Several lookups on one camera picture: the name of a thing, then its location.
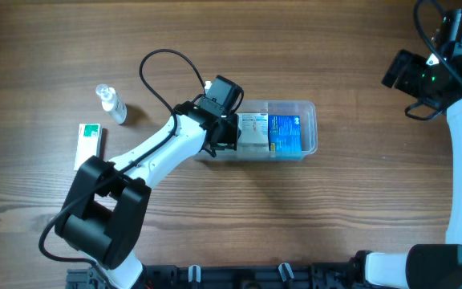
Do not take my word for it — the white plaster box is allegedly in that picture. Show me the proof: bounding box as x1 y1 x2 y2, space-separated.
237 113 270 153

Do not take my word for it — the blue lozenge box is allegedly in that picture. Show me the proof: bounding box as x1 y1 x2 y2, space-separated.
268 115 302 161

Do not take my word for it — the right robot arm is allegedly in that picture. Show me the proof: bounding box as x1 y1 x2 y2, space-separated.
347 3 462 288

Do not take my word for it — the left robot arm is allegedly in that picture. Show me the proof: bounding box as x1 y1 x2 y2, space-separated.
50 101 238 288

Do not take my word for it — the clear plastic container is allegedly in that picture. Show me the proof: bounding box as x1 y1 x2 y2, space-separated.
194 100 318 161

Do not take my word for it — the white spray bottle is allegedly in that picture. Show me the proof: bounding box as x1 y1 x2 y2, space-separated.
95 83 128 124

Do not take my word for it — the white green medicine box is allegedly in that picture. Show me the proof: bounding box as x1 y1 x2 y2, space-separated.
74 124 102 171

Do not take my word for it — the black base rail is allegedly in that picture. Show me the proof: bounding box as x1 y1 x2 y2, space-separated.
65 260 376 289

